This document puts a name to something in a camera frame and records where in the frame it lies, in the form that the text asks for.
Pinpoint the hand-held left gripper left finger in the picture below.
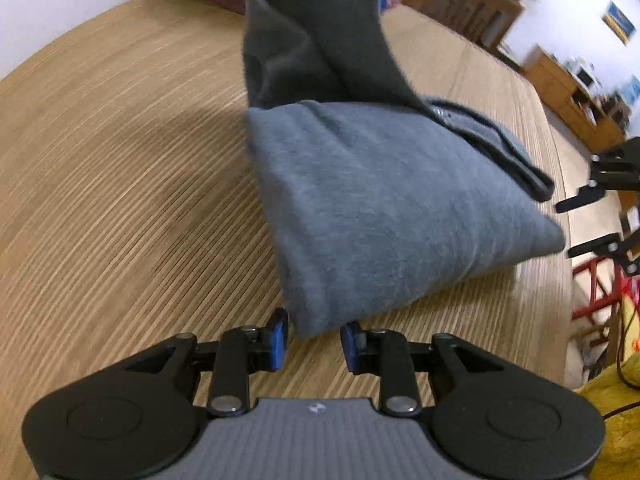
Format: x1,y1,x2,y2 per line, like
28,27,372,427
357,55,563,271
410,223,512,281
124,308,291,417

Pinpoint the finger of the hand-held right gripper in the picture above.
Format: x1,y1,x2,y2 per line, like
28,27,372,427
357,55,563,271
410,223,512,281
567,232,640,277
555,137,640,213

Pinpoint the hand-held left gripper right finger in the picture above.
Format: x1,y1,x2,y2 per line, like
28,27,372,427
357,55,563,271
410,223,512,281
340,322,503,417

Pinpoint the grey sweater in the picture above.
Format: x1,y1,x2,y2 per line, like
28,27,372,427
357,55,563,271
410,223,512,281
242,0,567,339

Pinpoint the red chair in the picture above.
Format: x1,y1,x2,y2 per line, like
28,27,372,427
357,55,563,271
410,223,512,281
570,255,640,362

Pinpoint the wooden cabinet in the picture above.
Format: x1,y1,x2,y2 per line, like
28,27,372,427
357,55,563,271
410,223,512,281
522,45,630,154

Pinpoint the person in yellow fleece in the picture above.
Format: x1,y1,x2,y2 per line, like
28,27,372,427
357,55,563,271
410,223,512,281
572,360,640,480

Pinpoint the wooden chair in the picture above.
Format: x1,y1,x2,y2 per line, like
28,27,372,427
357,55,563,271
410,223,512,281
402,0,524,62

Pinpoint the black cable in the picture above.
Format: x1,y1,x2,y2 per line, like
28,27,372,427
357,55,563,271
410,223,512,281
602,280,640,418

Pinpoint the wall picture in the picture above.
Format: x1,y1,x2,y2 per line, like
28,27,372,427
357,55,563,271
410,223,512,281
602,0,639,47

